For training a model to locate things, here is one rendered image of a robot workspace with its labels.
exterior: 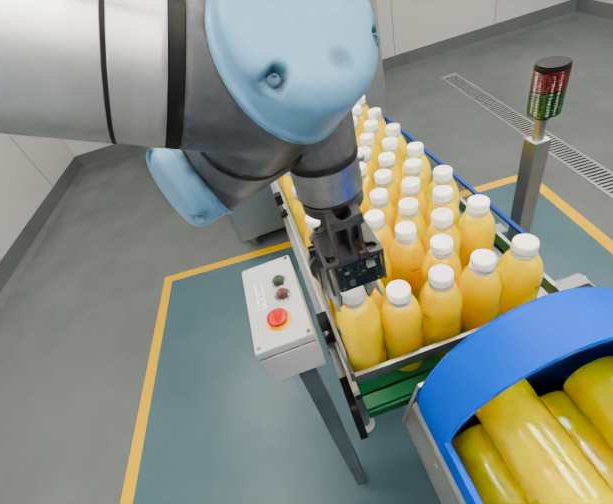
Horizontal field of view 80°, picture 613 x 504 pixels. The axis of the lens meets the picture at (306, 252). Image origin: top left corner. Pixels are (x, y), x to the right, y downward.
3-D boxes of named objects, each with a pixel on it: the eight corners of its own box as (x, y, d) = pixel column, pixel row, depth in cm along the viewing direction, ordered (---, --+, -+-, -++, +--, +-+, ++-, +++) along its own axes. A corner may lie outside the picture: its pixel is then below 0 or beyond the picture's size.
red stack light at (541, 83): (545, 98, 70) (549, 77, 67) (522, 88, 74) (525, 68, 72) (575, 86, 70) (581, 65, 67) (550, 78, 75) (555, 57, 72)
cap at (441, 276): (438, 269, 62) (438, 262, 61) (458, 280, 59) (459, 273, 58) (423, 283, 61) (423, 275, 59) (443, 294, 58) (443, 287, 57)
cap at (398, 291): (388, 307, 59) (387, 301, 58) (386, 289, 62) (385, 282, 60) (412, 305, 58) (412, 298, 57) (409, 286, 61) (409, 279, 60)
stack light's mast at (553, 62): (534, 149, 77) (550, 71, 66) (514, 137, 82) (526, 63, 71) (562, 139, 77) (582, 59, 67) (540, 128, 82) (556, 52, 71)
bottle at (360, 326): (372, 381, 65) (358, 322, 53) (342, 361, 70) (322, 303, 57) (393, 352, 69) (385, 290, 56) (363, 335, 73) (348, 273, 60)
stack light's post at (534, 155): (487, 382, 151) (535, 145, 78) (482, 373, 154) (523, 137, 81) (496, 378, 152) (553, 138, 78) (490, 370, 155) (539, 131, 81)
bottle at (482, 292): (497, 344, 69) (511, 280, 57) (458, 344, 71) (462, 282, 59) (490, 313, 74) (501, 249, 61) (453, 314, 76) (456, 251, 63)
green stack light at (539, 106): (540, 122, 73) (545, 98, 70) (518, 111, 78) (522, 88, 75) (569, 111, 73) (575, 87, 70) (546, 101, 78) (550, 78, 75)
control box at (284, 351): (273, 384, 64) (254, 354, 57) (257, 302, 79) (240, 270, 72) (326, 364, 64) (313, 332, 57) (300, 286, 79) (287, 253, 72)
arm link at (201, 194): (132, 110, 21) (274, 41, 25) (138, 166, 32) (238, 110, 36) (213, 220, 23) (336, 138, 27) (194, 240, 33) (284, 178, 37)
